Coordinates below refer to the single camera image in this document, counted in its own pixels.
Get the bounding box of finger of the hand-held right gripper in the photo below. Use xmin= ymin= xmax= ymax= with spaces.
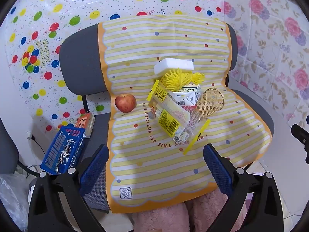
xmin=291 ymin=123 xmax=309 ymax=165

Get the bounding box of white foam block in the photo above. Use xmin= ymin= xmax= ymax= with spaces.
xmin=154 ymin=58 xmax=195 ymax=76

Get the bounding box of yellow snack packet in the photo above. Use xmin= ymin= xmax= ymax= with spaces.
xmin=148 ymin=80 xmax=191 ymax=137

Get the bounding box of grey office chair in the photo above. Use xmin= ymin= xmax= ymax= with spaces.
xmin=59 ymin=24 xmax=275 ymax=213

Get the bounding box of woven bamboo basket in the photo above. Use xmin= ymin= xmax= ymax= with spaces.
xmin=195 ymin=88 xmax=224 ymax=116

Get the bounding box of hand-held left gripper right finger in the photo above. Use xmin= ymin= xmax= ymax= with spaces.
xmin=203 ymin=144 xmax=282 ymax=232

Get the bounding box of red apple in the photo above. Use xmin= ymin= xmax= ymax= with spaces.
xmin=115 ymin=93 xmax=137 ymax=113

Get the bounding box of blue plastic basket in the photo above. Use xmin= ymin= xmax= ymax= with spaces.
xmin=40 ymin=126 xmax=86 ymax=175

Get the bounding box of balloon printed backdrop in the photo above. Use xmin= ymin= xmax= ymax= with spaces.
xmin=0 ymin=0 xmax=225 ymax=136

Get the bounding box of floral printed backdrop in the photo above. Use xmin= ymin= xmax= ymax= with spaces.
xmin=222 ymin=0 xmax=309 ymax=126

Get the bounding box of white milk carton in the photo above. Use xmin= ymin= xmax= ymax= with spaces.
xmin=169 ymin=82 xmax=202 ymax=107

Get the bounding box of yellow striped mat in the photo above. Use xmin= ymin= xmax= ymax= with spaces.
xmin=97 ymin=15 xmax=272 ymax=214

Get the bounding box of clear plastic bag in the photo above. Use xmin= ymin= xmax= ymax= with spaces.
xmin=0 ymin=174 xmax=32 ymax=232

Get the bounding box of yellow stringy pom-pom ball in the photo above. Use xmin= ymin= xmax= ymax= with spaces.
xmin=161 ymin=68 xmax=205 ymax=92

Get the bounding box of clear plastic bottle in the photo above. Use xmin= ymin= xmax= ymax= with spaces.
xmin=172 ymin=106 xmax=211 ymax=155

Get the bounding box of black cable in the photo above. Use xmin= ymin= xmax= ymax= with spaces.
xmin=26 ymin=132 xmax=47 ymax=174

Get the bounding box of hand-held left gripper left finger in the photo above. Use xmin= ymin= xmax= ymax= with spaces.
xmin=28 ymin=144 xmax=109 ymax=232

